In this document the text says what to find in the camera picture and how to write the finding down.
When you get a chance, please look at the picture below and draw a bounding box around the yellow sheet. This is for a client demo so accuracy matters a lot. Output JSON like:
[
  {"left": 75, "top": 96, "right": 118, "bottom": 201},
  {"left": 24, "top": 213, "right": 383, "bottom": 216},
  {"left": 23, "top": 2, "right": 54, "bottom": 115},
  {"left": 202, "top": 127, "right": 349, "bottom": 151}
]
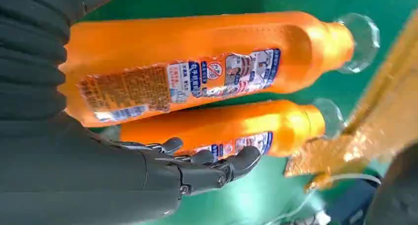
[{"left": 284, "top": 9, "right": 418, "bottom": 193}]

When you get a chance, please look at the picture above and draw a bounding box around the green mat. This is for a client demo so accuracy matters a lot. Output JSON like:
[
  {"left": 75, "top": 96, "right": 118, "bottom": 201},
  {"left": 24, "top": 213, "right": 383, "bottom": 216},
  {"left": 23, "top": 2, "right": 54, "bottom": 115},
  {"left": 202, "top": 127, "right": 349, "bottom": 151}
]
[{"left": 78, "top": 0, "right": 418, "bottom": 225}]

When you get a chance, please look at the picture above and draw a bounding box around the white cable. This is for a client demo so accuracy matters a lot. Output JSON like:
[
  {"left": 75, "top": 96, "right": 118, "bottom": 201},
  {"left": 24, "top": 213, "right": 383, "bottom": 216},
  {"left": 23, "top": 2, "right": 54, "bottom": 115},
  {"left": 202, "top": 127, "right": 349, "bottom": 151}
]
[{"left": 268, "top": 173, "right": 383, "bottom": 225}]

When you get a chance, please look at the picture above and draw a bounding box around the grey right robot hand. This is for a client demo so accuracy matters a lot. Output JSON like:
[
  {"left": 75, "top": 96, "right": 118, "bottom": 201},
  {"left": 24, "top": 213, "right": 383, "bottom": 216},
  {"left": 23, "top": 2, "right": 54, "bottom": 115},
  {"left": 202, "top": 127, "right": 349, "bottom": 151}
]
[{"left": 0, "top": 112, "right": 263, "bottom": 225}]

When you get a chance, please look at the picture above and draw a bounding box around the dark blue power bank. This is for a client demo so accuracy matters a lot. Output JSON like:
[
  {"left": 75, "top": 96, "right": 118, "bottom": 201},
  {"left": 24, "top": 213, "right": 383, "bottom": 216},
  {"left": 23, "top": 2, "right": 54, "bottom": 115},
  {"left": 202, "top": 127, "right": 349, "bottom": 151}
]
[{"left": 326, "top": 178, "right": 380, "bottom": 225}]

